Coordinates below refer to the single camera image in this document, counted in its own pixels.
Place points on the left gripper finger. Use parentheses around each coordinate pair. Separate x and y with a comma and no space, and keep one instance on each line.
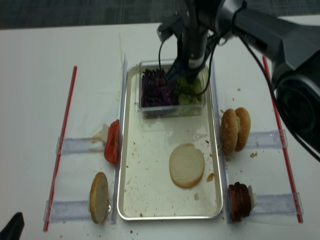
(14,228)

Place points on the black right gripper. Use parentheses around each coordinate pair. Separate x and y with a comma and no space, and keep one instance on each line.
(194,44)

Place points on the green lettuce leaves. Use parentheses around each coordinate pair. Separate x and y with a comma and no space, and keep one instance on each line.
(186,91)

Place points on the purple lettuce leaves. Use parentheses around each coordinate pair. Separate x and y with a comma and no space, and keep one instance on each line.
(156,90)

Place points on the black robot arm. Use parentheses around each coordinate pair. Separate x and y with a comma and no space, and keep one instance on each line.
(293,48)

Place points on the tomato slices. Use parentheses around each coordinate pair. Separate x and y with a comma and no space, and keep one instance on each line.
(111,146)

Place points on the meat patty slices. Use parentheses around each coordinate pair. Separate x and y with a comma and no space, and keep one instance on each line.
(240,203)

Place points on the clear plastic container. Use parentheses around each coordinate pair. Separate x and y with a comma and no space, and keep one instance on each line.
(187,106)

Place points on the lower left clear divider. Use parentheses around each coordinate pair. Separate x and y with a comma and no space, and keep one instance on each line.
(64,211)

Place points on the clear divider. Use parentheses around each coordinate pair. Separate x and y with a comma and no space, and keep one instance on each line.
(265,140)
(278,204)
(64,211)
(70,145)

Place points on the sesame bun left half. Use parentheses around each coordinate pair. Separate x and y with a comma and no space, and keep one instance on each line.
(229,131)

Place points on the sesame bun half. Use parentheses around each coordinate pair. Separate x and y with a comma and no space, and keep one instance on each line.
(244,127)
(229,131)

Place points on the left red strip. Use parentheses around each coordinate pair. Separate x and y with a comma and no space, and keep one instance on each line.
(48,208)

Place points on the red strip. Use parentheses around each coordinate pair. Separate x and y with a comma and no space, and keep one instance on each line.
(288,164)
(48,208)

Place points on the sesame bun right half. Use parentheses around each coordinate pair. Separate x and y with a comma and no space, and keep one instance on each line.
(244,127)

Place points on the right red strip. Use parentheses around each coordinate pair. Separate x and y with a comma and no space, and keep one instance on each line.
(288,164)

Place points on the bun bottom slice on tray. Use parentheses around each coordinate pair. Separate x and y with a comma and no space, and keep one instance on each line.
(186,165)

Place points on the upright bun slice left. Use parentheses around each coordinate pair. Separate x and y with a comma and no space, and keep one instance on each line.
(99,198)

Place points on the white metal tray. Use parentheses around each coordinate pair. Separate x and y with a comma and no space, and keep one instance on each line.
(145,188)

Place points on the white pusher block left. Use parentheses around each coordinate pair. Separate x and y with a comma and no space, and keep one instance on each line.
(101,138)

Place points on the white pusher block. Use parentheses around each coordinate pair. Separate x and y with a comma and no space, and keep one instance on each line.
(101,138)
(253,197)

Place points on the upper left clear divider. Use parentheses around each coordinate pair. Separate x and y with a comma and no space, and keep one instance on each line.
(70,145)

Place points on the upper right clear divider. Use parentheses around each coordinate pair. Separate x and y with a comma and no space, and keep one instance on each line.
(265,140)

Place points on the white pusher block right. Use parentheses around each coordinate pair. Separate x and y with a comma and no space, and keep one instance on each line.
(253,197)

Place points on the lower right clear divider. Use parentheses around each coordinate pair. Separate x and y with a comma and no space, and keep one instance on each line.
(278,204)

